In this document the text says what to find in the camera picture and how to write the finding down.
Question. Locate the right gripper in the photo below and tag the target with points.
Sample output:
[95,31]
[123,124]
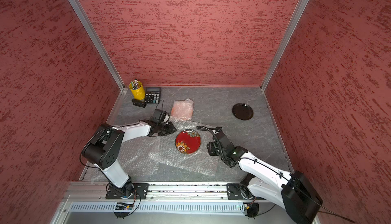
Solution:
[211,149]

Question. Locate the black dinner plate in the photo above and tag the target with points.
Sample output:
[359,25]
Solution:
[242,111]

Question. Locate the perforated cable duct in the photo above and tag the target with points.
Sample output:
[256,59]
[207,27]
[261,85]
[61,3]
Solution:
[224,208]

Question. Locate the black stapler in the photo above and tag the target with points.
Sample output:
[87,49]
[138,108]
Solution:
[138,103]

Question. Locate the clear bubble wrap sheet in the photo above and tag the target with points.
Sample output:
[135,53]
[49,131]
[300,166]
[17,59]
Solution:
[135,157]

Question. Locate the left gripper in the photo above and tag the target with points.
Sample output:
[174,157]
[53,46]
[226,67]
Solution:
[170,129]

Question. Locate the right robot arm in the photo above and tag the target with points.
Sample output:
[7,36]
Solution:
[291,191]

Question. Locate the bubble pink plate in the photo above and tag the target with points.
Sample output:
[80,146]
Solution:
[198,162]

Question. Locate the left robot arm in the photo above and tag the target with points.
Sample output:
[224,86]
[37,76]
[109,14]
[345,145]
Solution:
[102,151]

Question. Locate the black calculator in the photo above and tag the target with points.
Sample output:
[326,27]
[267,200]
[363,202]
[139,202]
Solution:
[153,95]

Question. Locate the pens in cup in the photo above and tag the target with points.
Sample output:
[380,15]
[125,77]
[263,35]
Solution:
[135,84]

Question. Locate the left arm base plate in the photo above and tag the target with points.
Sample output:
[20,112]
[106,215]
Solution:
[127,192]

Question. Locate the red floral dinner plate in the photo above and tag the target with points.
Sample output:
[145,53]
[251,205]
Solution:
[188,141]

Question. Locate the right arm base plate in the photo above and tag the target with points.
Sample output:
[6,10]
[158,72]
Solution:
[236,191]

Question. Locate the aluminium front rail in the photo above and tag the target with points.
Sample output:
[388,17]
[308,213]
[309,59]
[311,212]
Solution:
[156,192]

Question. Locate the yellow pen cup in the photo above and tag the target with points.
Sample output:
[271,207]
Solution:
[139,93]

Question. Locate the bubble wrapped orange plate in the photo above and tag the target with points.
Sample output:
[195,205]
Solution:
[183,110]

